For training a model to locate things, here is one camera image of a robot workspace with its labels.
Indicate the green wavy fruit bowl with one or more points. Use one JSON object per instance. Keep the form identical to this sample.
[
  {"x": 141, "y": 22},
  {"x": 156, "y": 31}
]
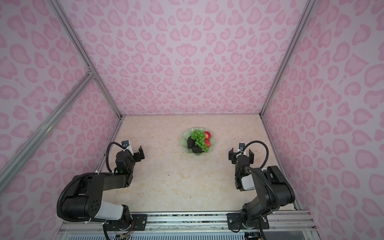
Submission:
[{"x": 187, "y": 134}]

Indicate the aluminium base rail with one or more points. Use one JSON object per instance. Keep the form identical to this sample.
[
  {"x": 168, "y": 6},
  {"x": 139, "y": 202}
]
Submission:
[{"x": 281, "y": 225}]

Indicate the green grape bunch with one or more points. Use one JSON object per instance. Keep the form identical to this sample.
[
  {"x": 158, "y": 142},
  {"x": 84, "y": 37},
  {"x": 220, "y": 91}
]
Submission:
[{"x": 199, "y": 137}]

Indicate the aluminium diagonal frame bar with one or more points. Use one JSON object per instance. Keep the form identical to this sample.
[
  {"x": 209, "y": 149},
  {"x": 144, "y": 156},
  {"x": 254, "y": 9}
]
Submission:
[{"x": 29, "y": 148}]

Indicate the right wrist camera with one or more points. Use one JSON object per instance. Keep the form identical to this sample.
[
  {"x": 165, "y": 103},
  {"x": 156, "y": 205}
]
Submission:
[{"x": 242, "y": 148}]

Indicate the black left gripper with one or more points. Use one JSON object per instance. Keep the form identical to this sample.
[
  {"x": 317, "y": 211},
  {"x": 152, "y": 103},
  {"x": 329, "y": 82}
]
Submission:
[{"x": 137, "y": 158}]

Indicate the red yellow peach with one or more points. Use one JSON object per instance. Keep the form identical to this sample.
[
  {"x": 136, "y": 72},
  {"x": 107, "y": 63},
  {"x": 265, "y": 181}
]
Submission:
[{"x": 207, "y": 135}]

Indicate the aluminium corner frame post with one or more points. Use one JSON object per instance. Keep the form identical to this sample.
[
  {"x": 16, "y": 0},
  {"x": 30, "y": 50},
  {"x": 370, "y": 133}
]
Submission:
[
  {"x": 79, "y": 46},
  {"x": 304, "y": 19}
]

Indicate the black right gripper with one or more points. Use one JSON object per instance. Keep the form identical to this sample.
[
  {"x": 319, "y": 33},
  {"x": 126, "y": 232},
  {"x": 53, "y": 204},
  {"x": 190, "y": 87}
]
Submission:
[{"x": 232, "y": 156}]

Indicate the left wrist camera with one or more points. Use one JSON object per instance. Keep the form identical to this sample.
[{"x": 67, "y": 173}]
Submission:
[{"x": 126, "y": 144}]

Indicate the dark avocado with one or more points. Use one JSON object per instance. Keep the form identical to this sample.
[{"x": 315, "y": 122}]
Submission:
[
  {"x": 191, "y": 143},
  {"x": 197, "y": 150}
]

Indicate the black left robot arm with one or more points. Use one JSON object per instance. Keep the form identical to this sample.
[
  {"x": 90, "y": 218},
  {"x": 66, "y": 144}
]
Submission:
[{"x": 82, "y": 199}]

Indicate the aluminium corner frame post right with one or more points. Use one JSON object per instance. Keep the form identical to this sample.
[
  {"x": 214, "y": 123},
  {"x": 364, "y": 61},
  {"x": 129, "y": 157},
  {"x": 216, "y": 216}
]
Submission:
[{"x": 304, "y": 19}]

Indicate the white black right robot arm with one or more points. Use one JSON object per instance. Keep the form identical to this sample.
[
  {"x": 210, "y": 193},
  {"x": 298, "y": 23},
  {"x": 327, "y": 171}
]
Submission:
[{"x": 273, "y": 190}]

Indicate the red strawberry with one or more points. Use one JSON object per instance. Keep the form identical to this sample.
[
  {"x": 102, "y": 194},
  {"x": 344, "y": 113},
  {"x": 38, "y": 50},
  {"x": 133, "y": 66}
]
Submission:
[{"x": 208, "y": 143}]

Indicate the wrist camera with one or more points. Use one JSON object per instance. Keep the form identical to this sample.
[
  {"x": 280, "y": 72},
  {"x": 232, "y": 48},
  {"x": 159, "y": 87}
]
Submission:
[
  {"x": 126, "y": 144},
  {"x": 242, "y": 148}
]

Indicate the aluminium corner frame post left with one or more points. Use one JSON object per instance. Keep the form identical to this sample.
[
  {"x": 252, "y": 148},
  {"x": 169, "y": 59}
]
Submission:
[{"x": 79, "y": 46}]

